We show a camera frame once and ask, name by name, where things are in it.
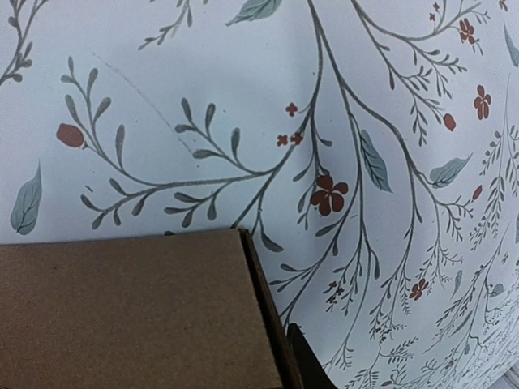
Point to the floral patterned table mat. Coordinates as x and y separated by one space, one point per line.
370 149

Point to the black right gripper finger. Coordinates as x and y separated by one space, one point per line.
310 371

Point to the brown cardboard box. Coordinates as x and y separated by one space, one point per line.
182 311

